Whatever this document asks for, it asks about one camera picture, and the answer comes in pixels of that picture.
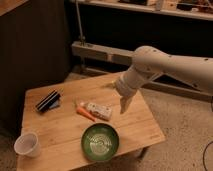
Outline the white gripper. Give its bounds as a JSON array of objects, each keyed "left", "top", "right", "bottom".
[{"left": 115, "top": 68, "right": 147, "bottom": 114}]

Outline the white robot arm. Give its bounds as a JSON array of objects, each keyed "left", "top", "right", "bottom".
[{"left": 115, "top": 46, "right": 213, "bottom": 114}]

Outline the white rectangular packet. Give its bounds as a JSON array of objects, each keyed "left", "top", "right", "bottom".
[{"left": 80, "top": 102, "right": 112, "bottom": 121}]

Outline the green bowl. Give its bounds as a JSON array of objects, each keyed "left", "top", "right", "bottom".
[{"left": 81, "top": 123, "right": 119, "bottom": 162}]

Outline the small wooden table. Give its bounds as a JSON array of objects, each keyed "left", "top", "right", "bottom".
[{"left": 17, "top": 73, "right": 165, "bottom": 171}]

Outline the black rectangular case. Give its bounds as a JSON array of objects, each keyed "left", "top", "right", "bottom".
[{"left": 36, "top": 90, "right": 61, "bottom": 113}]

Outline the vertical metal pole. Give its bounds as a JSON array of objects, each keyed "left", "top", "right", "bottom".
[{"left": 75, "top": 0, "right": 85, "bottom": 46}]

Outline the white paper cup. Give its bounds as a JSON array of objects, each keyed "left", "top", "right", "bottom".
[{"left": 14, "top": 132, "right": 41, "bottom": 157}]

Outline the black cable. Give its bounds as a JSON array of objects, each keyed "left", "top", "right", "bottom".
[{"left": 201, "top": 96, "right": 213, "bottom": 171}]

